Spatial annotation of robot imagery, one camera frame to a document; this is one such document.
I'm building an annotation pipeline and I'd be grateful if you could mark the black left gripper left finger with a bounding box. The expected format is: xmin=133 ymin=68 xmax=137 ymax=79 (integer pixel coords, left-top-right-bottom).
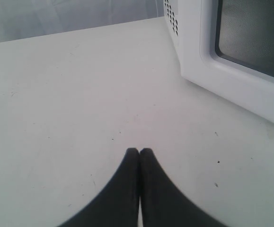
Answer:
xmin=61 ymin=148 xmax=140 ymax=227

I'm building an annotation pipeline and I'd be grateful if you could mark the white microwave door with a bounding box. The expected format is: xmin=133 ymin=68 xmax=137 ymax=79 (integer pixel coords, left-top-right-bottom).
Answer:
xmin=174 ymin=0 xmax=274 ymax=123

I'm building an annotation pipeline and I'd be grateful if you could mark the white microwave oven body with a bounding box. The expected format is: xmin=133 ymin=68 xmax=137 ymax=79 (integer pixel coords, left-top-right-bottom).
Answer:
xmin=163 ymin=0 xmax=184 ymax=75

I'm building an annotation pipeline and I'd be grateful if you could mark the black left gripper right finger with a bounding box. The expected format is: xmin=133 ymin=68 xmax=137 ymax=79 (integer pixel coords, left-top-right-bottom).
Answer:
xmin=140 ymin=148 xmax=225 ymax=227

